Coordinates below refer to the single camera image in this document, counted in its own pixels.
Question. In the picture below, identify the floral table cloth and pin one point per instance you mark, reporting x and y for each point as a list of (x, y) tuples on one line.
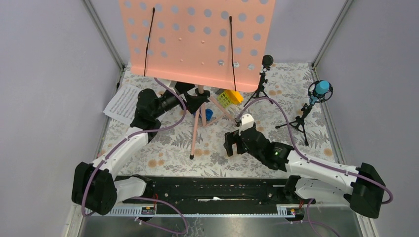
[(176, 152)]

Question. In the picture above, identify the black microphone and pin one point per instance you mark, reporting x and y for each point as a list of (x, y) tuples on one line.
[(267, 62)]

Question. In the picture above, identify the sheet music page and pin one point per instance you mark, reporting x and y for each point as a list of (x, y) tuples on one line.
[(122, 106)]

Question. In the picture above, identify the pink music stand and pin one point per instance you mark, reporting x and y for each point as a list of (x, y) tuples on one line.
[(216, 43)]

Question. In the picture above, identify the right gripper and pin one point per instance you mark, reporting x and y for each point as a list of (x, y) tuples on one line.
[(230, 138)]

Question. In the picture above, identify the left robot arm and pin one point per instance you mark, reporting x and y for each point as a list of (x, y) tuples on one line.
[(94, 185)]

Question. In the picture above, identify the blue microphone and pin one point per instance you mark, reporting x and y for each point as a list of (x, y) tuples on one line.
[(319, 91)]

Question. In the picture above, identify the green toy grid piece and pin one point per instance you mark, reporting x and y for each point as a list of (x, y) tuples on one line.
[(224, 99)]

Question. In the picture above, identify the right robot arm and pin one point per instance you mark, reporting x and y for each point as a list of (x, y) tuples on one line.
[(360, 188)]

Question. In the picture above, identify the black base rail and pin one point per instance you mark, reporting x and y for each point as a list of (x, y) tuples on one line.
[(193, 190)]

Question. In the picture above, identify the white slotted cable duct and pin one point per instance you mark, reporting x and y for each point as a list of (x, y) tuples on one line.
[(205, 210)]

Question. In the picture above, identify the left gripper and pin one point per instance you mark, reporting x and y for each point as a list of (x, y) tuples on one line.
[(192, 102)]

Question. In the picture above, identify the yellow toy block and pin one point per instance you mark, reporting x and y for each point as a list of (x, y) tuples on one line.
[(235, 96)]

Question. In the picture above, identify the blue toy car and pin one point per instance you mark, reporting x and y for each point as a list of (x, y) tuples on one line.
[(208, 114)]

